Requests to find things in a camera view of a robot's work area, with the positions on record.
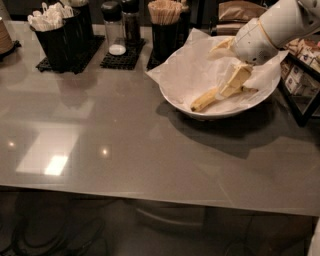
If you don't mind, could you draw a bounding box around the yellow banana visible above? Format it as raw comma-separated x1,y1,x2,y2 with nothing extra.
190,86,257,112

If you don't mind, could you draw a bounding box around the black cup behind cutlery cup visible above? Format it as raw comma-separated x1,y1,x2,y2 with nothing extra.
61,0,94,53

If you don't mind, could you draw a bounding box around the white bowl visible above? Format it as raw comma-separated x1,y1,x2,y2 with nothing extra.
158,35,282,121

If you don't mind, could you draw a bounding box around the black cup with white cutlery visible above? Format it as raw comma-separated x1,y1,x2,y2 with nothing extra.
27,2,82,73

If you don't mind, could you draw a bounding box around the salt shaker black lid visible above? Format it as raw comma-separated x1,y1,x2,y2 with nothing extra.
100,1,127,57

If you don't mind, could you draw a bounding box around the black mat under stirrer cup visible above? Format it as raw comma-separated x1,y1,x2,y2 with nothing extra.
146,52,161,70

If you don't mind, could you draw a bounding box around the white paper liner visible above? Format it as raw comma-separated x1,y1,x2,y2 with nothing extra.
145,28,289,115

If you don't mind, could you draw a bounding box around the stack of brown cups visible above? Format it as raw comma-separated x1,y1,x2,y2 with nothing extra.
0,17,13,54

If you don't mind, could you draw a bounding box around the black mat under cutlery cups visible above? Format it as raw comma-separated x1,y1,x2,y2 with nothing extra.
36,35,105,74

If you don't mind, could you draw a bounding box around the black mat under shakers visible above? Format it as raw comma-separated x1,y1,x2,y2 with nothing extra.
100,39,145,70

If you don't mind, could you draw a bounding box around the pepper shaker black lid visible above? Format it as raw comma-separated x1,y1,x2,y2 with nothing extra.
121,0,141,45

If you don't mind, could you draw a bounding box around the black cup with wooden stirrers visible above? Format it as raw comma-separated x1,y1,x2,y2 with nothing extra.
148,0,189,61

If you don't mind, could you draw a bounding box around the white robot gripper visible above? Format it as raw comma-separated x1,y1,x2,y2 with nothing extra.
209,18,279,100

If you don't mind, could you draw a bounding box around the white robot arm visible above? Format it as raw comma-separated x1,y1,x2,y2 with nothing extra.
210,0,320,100

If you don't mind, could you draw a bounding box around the black rack with packets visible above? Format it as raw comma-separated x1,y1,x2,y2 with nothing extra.
279,39,320,126

